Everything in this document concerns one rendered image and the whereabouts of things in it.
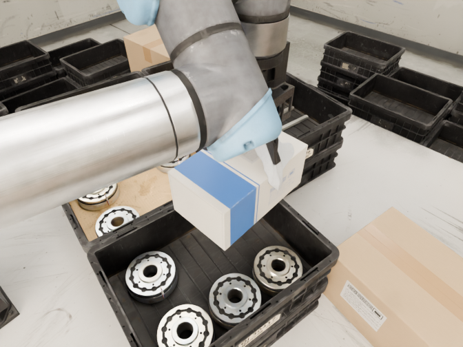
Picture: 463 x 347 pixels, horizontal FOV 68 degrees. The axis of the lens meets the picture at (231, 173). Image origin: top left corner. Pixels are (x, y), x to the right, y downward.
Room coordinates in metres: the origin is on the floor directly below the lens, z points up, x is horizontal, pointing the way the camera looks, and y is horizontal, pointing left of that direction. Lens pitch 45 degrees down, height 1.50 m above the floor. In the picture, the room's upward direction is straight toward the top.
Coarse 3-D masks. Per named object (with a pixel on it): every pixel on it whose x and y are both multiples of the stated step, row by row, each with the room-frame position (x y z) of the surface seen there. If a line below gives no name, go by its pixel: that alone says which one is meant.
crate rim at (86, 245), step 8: (64, 208) 0.47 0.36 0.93; (160, 208) 0.47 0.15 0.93; (72, 216) 0.46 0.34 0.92; (144, 216) 0.45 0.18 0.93; (72, 224) 0.42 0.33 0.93; (128, 224) 0.42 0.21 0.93; (80, 232) 0.41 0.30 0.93; (112, 232) 0.41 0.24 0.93; (120, 232) 0.41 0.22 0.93; (80, 240) 0.39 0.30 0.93; (96, 240) 0.39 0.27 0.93; (104, 240) 0.39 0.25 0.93; (88, 248) 0.37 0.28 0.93
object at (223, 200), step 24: (192, 168) 0.38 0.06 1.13; (216, 168) 0.38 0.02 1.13; (240, 168) 0.38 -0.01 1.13; (288, 168) 0.40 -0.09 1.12; (192, 192) 0.33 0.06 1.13; (216, 192) 0.33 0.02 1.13; (240, 192) 0.33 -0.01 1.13; (264, 192) 0.35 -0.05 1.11; (288, 192) 0.41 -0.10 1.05; (192, 216) 0.34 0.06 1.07; (216, 216) 0.30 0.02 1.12; (240, 216) 0.31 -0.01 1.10; (216, 240) 0.30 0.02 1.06
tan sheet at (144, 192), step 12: (132, 180) 0.65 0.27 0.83; (144, 180) 0.65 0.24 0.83; (156, 180) 0.65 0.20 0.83; (168, 180) 0.65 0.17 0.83; (120, 192) 0.60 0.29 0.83; (132, 192) 0.60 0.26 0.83; (144, 192) 0.60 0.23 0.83; (156, 192) 0.60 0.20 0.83; (168, 192) 0.60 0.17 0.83; (72, 204) 0.56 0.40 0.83; (120, 204) 0.56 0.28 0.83; (132, 204) 0.56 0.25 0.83; (144, 204) 0.56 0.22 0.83; (156, 204) 0.56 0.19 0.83; (84, 216) 0.52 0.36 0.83; (96, 216) 0.52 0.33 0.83; (84, 228) 0.49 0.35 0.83
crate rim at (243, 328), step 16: (288, 208) 0.47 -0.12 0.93; (144, 224) 0.42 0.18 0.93; (304, 224) 0.42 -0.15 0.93; (112, 240) 0.39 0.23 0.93; (320, 240) 0.39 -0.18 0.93; (336, 256) 0.35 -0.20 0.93; (96, 272) 0.32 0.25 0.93; (320, 272) 0.32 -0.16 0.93; (288, 288) 0.29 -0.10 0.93; (304, 288) 0.30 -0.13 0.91; (112, 304) 0.26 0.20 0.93; (272, 304) 0.26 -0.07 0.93; (128, 320) 0.23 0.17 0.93; (256, 320) 0.23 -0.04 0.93; (128, 336) 0.20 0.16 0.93; (224, 336) 0.20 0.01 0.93; (240, 336) 0.21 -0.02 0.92
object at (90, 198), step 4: (108, 188) 0.59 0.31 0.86; (112, 188) 0.59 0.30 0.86; (104, 192) 0.58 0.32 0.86; (108, 192) 0.58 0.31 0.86; (112, 192) 0.58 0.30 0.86; (84, 196) 0.57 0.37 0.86; (88, 196) 0.56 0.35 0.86; (92, 196) 0.56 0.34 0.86; (96, 196) 0.56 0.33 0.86; (100, 196) 0.57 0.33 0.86; (104, 196) 0.56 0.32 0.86; (108, 196) 0.56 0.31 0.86; (80, 200) 0.55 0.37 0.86; (84, 200) 0.55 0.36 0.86; (88, 200) 0.55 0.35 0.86; (92, 200) 0.55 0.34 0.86; (96, 200) 0.55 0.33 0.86; (100, 200) 0.55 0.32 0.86
